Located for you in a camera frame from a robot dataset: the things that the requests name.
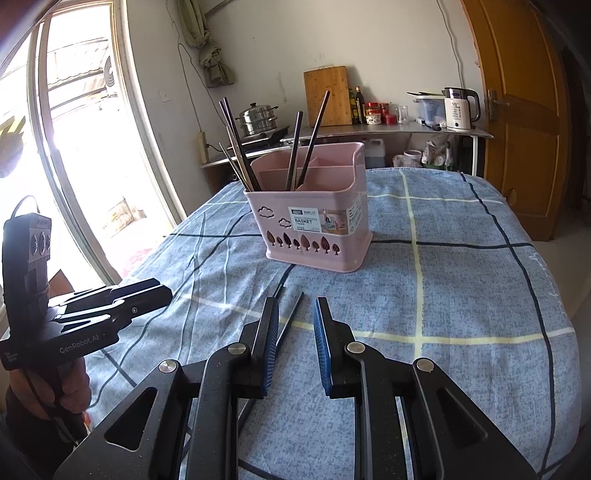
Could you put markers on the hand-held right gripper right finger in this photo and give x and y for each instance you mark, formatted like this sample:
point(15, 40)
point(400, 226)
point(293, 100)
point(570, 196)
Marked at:
point(323, 355)

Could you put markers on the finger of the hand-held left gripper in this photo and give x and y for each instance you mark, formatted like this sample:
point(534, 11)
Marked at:
point(152, 300)
point(138, 284)

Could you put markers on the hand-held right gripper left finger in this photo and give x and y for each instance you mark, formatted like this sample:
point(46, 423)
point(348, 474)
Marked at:
point(270, 355)

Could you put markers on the pink plastic utensil basket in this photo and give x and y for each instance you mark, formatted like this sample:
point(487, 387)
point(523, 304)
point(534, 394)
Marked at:
point(341, 254)

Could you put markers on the beige wooden chopstick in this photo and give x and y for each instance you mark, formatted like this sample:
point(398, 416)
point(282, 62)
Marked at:
point(240, 159)

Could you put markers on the person's left hand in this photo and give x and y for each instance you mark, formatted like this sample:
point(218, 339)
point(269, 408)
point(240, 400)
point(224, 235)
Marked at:
point(76, 387)

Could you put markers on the beige power strip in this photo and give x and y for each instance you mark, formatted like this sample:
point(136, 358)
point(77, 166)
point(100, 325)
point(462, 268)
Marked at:
point(202, 147)

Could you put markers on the glass window door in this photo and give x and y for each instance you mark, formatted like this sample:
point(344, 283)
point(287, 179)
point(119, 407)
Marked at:
point(83, 138)

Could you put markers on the blue plaid blanket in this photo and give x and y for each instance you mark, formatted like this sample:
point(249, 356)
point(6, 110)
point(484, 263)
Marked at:
point(471, 286)

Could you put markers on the black induction cooker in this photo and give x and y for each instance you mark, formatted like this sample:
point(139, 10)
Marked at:
point(263, 139)

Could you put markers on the steel steamer pot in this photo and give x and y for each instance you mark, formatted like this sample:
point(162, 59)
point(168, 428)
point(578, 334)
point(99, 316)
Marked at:
point(258, 120)

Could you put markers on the white plastic jug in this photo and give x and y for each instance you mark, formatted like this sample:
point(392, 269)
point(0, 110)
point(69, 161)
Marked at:
point(376, 153)

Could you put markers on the white bowl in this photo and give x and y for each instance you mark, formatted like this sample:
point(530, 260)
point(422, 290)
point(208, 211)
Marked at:
point(406, 159)

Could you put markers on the crumpled plastic bags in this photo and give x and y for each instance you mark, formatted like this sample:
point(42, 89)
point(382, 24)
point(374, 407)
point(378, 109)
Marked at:
point(436, 154)

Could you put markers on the hanging grey cloth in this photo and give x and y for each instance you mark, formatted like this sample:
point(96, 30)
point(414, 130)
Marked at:
point(212, 60)

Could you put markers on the jar with red lid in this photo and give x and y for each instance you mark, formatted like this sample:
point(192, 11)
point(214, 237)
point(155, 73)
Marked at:
point(373, 115)

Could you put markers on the small red container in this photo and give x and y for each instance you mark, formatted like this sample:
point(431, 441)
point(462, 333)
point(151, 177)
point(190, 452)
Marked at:
point(391, 119)

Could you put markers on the olive oil bottle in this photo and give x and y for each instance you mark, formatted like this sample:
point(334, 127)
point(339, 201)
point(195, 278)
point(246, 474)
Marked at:
point(354, 108)

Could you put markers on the bamboo cutting board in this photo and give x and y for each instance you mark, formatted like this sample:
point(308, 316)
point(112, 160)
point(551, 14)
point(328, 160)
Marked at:
point(339, 104)

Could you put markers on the dark sauce bottle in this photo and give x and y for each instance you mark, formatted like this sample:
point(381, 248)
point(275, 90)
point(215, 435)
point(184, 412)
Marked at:
point(361, 106)

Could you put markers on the clear glass cup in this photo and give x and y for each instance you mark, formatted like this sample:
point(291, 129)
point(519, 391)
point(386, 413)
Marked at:
point(402, 115)

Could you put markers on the water filter pitcher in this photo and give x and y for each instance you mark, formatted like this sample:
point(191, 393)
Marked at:
point(429, 110)

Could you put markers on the white electric kettle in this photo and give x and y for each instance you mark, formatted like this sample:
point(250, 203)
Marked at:
point(457, 110)

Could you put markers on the wooden door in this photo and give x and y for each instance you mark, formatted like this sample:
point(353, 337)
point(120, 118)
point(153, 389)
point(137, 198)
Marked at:
point(521, 115)

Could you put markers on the white wall switch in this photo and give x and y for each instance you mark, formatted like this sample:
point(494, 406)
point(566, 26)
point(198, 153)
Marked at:
point(164, 95)

